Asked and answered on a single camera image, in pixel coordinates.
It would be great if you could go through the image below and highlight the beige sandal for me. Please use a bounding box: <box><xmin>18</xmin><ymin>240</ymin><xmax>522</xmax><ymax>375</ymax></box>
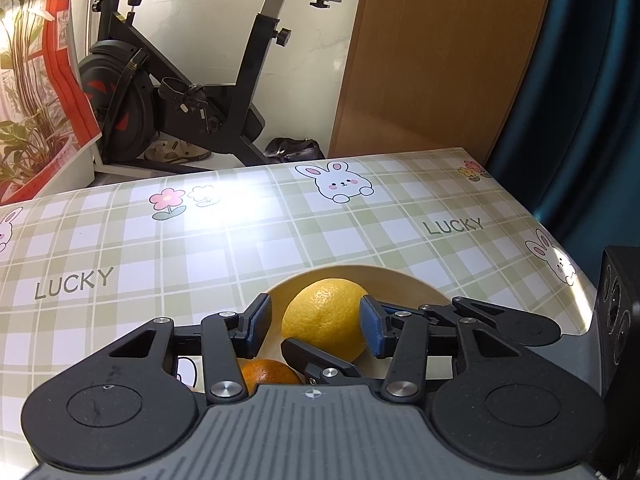
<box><xmin>144</xmin><ymin>141</ymin><xmax>179</xmax><ymax>163</ymax></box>
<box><xmin>172</xmin><ymin>139</ymin><xmax>213</xmax><ymax>163</ymax></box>

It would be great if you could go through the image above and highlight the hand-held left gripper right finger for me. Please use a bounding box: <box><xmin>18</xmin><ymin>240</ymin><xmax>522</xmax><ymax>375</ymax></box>
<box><xmin>360</xmin><ymin>295</ymin><xmax>521</xmax><ymax>404</ymax></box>

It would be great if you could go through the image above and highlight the dark orange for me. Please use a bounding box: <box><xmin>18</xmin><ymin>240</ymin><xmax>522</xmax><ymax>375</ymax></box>
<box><xmin>239</xmin><ymin>358</ymin><xmax>302</xmax><ymax>393</ymax></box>

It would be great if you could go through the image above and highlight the wooden panel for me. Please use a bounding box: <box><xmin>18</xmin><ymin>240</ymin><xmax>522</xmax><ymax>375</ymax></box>
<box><xmin>327</xmin><ymin>0</ymin><xmax>558</xmax><ymax>163</ymax></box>

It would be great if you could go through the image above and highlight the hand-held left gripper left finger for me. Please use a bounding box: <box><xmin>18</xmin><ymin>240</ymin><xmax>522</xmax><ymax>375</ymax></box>
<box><xmin>95</xmin><ymin>292</ymin><xmax>274</xmax><ymax>404</ymax></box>

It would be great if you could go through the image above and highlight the black exercise bike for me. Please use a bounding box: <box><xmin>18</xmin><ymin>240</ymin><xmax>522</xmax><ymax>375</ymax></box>
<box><xmin>75</xmin><ymin>0</ymin><xmax>348</xmax><ymax>167</ymax></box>

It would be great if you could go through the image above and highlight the round yellow citrus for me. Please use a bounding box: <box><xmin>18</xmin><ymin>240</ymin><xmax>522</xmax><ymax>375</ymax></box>
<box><xmin>281</xmin><ymin>278</ymin><xmax>370</xmax><ymax>364</ymax></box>

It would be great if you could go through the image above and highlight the beige round plate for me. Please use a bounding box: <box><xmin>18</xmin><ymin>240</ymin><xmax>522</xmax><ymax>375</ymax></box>
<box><xmin>235</xmin><ymin>263</ymin><xmax>458</xmax><ymax>393</ymax></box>

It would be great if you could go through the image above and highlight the teal curtain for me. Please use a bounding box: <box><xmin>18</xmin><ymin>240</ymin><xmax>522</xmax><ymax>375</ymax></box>
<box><xmin>485</xmin><ymin>0</ymin><xmax>640</xmax><ymax>271</ymax></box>

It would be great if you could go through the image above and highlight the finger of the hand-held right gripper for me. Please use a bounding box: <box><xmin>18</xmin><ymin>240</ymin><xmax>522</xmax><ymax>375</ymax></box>
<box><xmin>281</xmin><ymin>337</ymin><xmax>372</xmax><ymax>387</ymax></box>
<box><xmin>415</xmin><ymin>296</ymin><xmax>562</xmax><ymax>347</ymax></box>

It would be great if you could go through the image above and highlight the printed wall poster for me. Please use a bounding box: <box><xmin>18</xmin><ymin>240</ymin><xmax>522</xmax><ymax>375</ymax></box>
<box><xmin>0</xmin><ymin>0</ymin><xmax>103</xmax><ymax>206</ymax></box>

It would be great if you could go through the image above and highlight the black bag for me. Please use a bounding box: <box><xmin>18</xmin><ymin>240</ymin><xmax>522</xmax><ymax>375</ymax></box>
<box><xmin>264</xmin><ymin>136</ymin><xmax>325</xmax><ymax>163</ymax></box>

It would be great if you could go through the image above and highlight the green checked tablecloth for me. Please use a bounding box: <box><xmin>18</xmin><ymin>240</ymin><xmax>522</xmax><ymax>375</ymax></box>
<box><xmin>0</xmin><ymin>146</ymin><xmax>598</xmax><ymax>413</ymax></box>

